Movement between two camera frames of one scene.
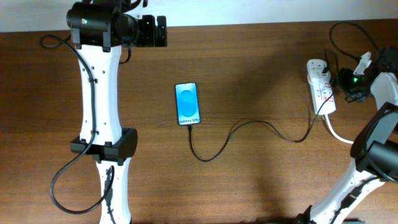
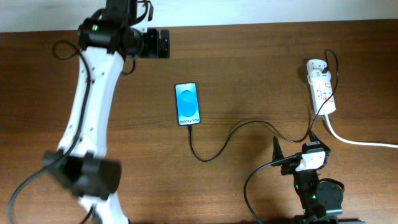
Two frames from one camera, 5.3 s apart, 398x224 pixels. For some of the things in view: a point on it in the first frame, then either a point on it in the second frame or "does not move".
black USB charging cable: (270, 124) does not move
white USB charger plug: (318, 76) does not move
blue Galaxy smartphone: (187, 104) does not move
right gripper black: (342, 75) -> (277, 154)
